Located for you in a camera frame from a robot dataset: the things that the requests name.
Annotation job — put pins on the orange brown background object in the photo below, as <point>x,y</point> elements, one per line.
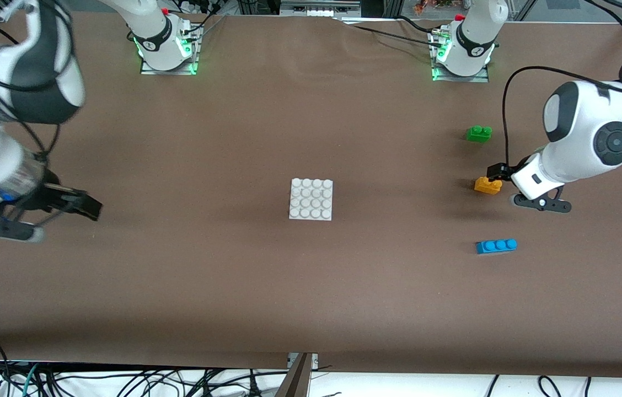
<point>427,6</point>

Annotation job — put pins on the brown table cover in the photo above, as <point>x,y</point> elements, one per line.
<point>178,275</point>

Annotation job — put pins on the blue toy block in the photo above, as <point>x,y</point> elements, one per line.
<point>496,246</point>

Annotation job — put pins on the yellow toy block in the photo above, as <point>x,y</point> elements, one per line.
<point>484,188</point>

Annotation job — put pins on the aluminium profile post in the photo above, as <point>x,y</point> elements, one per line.
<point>294,383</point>

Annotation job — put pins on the white power strip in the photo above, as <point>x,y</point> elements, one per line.
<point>316,10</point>

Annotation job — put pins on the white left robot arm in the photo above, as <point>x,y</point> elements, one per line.
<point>581,138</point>

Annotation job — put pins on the white studded base plate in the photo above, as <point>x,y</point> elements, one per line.
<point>311,199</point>

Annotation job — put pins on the green toy block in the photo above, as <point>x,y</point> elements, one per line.
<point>478,134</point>

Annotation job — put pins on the small metal bracket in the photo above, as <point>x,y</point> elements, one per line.
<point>314,361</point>

